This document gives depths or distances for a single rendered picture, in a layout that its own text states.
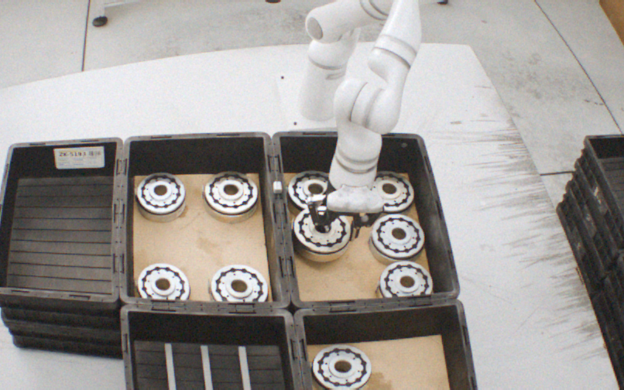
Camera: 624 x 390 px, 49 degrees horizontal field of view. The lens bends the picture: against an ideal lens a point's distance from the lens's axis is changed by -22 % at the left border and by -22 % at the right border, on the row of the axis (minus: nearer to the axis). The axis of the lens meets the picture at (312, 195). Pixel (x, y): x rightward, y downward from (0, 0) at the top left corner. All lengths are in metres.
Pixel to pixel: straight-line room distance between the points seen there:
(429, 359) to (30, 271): 0.80
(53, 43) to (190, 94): 1.56
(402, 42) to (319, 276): 0.48
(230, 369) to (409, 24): 0.66
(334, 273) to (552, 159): 1.81
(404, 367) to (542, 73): 2.40
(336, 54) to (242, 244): 0.48
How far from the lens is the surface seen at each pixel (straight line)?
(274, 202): 1.50
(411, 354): 1.47
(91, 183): 1.67
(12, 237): 1.62
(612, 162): 2.59
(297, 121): 1.93
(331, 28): 1.70
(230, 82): 2.07
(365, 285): 1.54
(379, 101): 1.29
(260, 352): 1.44
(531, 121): 3.34
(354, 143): 1.35
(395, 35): 1.33
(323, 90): 1.86
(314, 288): 1.52
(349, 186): 1.40
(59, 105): 2.07
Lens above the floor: 2.07
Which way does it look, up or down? 48 degrees down
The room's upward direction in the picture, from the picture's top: 10 degrees clockwise
